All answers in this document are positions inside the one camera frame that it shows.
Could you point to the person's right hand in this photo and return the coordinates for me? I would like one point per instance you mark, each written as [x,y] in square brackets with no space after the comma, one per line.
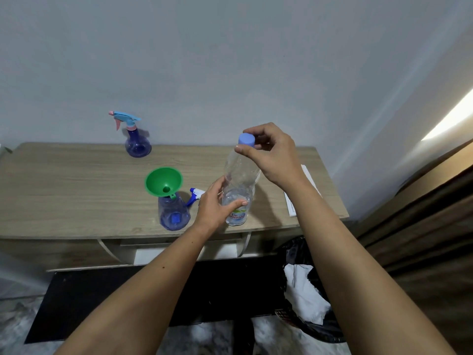
[279,162]

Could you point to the person's left hand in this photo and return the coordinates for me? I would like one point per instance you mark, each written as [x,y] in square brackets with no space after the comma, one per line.
[210,212]

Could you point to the person's right thumb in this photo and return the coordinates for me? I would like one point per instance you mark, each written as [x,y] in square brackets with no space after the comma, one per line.
[247,154]

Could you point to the person's left thumb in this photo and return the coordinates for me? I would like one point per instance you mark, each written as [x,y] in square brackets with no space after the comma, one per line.
[234,207]

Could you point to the blue bottle cap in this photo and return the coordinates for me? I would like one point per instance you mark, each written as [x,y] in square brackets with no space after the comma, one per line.
[246,139]

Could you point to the clear plastic water bottle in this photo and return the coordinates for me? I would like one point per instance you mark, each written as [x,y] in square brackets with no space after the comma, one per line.
[242,177]

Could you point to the person's right forearm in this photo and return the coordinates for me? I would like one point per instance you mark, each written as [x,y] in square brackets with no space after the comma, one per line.
[354,277]

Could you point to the person's left forearm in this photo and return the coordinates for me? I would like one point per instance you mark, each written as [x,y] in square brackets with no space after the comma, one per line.
[147,292]

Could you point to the white and blue spray head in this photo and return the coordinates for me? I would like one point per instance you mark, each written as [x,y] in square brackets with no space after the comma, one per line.
[195,194]

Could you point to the white paper sheet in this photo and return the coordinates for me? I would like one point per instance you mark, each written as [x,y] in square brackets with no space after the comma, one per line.
[292,207]

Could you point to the blue headless spray bottle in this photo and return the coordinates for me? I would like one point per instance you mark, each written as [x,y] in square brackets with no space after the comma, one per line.
[173,216]

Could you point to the black trash bin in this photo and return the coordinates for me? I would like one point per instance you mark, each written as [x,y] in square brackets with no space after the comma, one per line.
[295,251]

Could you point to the green plastic funnel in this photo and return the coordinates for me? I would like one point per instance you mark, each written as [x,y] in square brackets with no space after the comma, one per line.
[163,181]

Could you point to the white desk drawer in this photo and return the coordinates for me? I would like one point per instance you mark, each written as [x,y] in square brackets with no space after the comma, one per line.
[166,253]

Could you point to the crumpled white paper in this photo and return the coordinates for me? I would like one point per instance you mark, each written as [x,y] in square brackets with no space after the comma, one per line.
[305,292]

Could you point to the blue spray bottle pink trigger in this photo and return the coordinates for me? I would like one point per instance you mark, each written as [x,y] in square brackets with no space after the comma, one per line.
[137,144]

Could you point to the wooden desk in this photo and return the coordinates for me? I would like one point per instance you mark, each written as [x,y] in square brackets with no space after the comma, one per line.
[74,192]

